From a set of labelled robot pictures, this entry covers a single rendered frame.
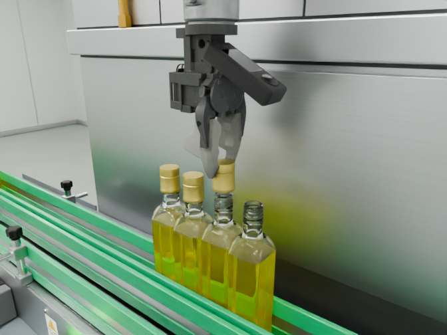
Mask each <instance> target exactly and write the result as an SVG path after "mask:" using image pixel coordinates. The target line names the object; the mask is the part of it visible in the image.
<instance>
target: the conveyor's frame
mask: <svg viewBox="0 0 447 335"><path fill-rule="evenodd" d="M18 273H19V272H18V269H17V268H16V267H15V266H13V265H12V264H11V263H10V262H9V261H7V260H5V261H2V262H0V279H1V280H2V281H3V282H4V283H5V284H6V285H7V286H9V287H10V288H11V290H12V294H13V299H14V302H15V308H16V311H17V315H18V316H19V317H20V318H21V319H22V320H23V321H24V322H25V323H26V324H27V325H28V326H30V327H31V328H32V329H33V330H34V331H35V332H36V333H37V334H38V335H102V334H100V333H99V332H98V331H96V330H95V329H94V328H93V327H92V326H90V325H89V324H87V323H86V322H85V321H84V320H83V319H81V318H80V317H79V316H77V315H76V314H75V313H74V312H73V311H71V310H70V309H68V308H67V307H66V306H65V305H63V304H62V303H61V302H59V301H58V300H57V299H56V298H55V297H53V296H52V295H50V294H49V293H48V292H47V291H46V290H44V289H43V288H41V287H40V286H39V285H38V284H37V283H35V282H34V281H33V282H30V284H31V286H29V288H27V287H25V286H20V285H19V284H18V283H17V282H16V279H15V275H16V274H18Z"/></svg>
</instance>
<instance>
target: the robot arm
mask: <svg viewBox="0 0 447 335"><path fill-rule="evenodd" d="M183 8H184V20H185V22H187V23H188V25H185V28H176V38H177V39H184V64H182V67H181V68H178V67H179V66H180V65H181V64H179V65H178V66H177V68H176V72H169V83H170V108H173V109H175V110H180V112H185V113H190V114H191V113H194V112H195V117H196V120H195V124H194V131H193V132H192V133H191V134H188V135H186V136H184V138H183V147H184V149H185V150H186V151H188V152H190V153H191V154H193V155H195V156H196V157H198V158H200V159H201V161H202V164H203V167H204V171H205V173H206V175H207V177H208V178H209V179H213V178H214V176H215V174H216V172H217V170H218V169H219V165H218V156H219V152H220V151H219V148H218V146H219V147H221V148H223V149H224V150H226V155H225V159H231V160H233V161H235V160H236V157H237V153H238V151H239V147H240V144H241V137H242V136H243V131H244V127H245V119H246V104H245V96H244V94H245V93H246V94H248V95H249V96H250V97H251V98H253V99H254V100H255V101H256V102H257V103H258V104H260V105H261V106H267V105H270V104H275V103H277V102H280V101H281V99H282V98H283V96H284V95H285V93H286V92H287V87H286V86H285V85H284V84H282V83H281V82H279V81H278V80H277V79H276V78H274V77H273V76H271V75H270V74H269V73H268V72H267V71H265V70H264V69H263V68H261V67H260V66H259V65H258V64H256V63H255V62H253V61H252V60H251V59H250V58H249V57H247V56H246V55H244V54H243V53H242V52H241V51H239V50H238V49H237V48H235V47H234V46H233V45H232V44H230V43H225V35H237V25H235V23H236V22H238V21H239V0H183ZM183 65H184V68H183ZM172 83H173V85H172ZM173 90H174V99H173ZM216 117H217V120H216V119H215V118H216Z"/></svg>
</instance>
